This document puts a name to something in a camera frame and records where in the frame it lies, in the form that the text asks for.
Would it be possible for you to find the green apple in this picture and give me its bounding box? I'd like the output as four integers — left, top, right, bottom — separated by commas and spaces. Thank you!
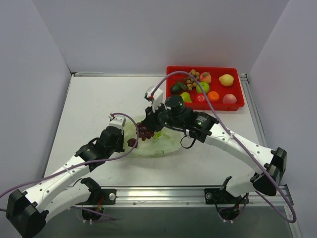
196, 82, 210, 94

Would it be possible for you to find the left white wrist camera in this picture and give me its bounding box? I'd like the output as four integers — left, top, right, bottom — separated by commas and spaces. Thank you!
108, 115, 126, 133

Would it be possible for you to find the green pear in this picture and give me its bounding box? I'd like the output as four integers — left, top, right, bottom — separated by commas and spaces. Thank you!
180, 92, 192, 103

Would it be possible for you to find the dark green avocado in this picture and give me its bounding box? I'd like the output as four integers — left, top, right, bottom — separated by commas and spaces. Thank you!
170, 84, 183, 95

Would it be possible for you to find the orange fruit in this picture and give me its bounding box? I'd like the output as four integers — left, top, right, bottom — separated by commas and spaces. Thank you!
207, 91, 220, 103

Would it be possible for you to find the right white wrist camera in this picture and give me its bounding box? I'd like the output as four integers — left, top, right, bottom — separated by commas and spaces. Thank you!
145, 86, 163, 113

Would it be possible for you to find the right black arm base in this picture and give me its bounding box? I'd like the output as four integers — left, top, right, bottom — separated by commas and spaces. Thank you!
204, 176, 249, 224

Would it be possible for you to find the pale green plastic bag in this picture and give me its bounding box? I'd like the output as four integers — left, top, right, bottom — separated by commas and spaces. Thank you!
124, 116, 182, 157

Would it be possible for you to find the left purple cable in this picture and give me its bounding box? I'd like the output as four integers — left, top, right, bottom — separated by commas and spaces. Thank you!
0, 113, 139, 221

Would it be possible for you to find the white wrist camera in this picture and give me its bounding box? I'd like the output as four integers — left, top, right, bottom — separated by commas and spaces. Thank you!
108, 115, 126, 133
145, 86, 163, 113

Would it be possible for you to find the aluminium front rail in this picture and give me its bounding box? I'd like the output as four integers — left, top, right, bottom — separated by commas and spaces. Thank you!
27, 184, 294, 209

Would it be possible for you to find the brown longan bunch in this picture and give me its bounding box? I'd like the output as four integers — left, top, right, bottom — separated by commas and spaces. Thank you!
178, 69, 200, 91

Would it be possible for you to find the orange peach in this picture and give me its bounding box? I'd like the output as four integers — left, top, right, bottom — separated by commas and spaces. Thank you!
199, 72, 212, 84

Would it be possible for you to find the dark red grape bunch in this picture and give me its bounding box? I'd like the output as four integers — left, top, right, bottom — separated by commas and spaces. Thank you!
137, 122, 154, 141

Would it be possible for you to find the purple cable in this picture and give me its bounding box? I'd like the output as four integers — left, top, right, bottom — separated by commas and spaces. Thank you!
150, 71, 297, 224
0, 113, 139, 221

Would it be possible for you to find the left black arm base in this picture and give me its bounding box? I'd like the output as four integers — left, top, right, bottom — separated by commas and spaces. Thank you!
80, 178, 117, 222

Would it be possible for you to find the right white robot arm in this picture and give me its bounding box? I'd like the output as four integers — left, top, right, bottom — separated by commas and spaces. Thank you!
142, 95, 287, 203

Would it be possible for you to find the red apple from bag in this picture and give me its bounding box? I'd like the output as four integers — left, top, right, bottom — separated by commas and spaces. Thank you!
195, 94, 206, 103

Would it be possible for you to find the yellow lemon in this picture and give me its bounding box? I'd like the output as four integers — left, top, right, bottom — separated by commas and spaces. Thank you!
219, 74, 234, 87

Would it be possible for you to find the red plastic tray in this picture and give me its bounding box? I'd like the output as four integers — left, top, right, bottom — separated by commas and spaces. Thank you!
166, 66, 245, 111

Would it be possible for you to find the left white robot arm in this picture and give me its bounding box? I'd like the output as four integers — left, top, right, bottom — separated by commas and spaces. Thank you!
5, 125, 124, 238

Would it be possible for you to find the dark red plum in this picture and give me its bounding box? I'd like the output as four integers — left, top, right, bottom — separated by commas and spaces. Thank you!
127, 138, 137, 147

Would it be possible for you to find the lime green fruit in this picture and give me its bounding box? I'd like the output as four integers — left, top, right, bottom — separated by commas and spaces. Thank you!
154, 131, 163, 139

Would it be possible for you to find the pink peach from bag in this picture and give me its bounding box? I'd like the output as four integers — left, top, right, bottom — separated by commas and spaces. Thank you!
222, 94, 237, 104

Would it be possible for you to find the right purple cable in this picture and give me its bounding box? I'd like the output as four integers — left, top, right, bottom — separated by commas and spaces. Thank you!
150, 71, 297, 224

